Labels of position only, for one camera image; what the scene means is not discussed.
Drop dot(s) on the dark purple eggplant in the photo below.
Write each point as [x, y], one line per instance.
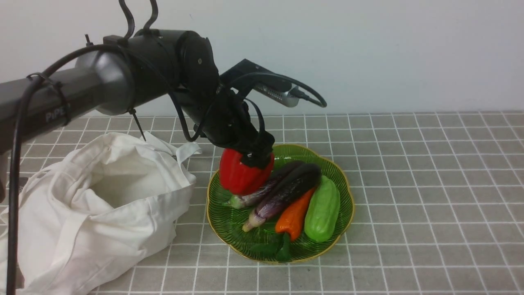
[287, 184]

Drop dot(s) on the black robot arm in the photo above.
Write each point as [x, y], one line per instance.
[122, 74]

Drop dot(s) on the green plastic plate gold rim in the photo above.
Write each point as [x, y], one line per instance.
[258, 244]

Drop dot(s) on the red bell pepper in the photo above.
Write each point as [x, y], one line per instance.
[240, 179]

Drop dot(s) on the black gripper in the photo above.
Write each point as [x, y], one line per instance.
[229, 121]

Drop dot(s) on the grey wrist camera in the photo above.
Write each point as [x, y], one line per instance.
[277, 89]

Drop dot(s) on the light green cucumber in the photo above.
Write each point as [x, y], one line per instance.
[323, 211]

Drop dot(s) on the white cloth bag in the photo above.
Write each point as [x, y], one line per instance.
[88, 219]

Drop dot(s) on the orange pepper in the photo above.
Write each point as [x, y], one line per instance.
[291, 220]

